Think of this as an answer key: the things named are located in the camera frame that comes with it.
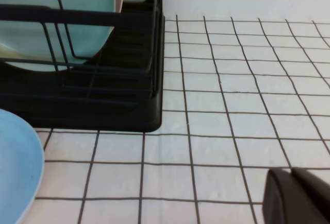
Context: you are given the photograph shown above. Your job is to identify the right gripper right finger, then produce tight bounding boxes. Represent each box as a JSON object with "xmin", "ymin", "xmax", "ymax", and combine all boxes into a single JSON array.
[{"xmin": 291, "ymin": 166, "xmax": 330, "ymax": 224}]

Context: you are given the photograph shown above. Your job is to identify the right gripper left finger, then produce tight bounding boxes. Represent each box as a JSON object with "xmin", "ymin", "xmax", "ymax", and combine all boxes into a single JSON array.
[{"xmin": 262, "ymin": 167, "xmax": 311, "ymax": 224}]

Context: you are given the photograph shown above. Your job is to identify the black dish rack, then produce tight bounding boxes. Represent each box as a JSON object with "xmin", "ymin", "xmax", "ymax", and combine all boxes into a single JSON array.
[{"xmin": 0, "ymin": 0, "xmax": 166, "ymax": 133}]

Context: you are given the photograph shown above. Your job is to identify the teal plate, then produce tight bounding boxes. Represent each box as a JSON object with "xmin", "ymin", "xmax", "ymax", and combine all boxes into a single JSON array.
[{"xmin": 0, "ymin": 0, "xmax": 116, "ymax": 73}]

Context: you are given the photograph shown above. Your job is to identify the light blue plate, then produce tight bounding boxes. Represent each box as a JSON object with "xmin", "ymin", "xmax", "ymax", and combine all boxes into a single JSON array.
[{"xmin": 0, "ymin": 108, "xmax": 46, "ymax": 224}]

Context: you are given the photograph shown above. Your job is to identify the white black-grid tablecloth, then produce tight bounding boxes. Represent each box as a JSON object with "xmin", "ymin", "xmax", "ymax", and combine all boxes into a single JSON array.
[{"xmin": 35, "ymin": 14, "xmax": 330, "ymax": 224}]

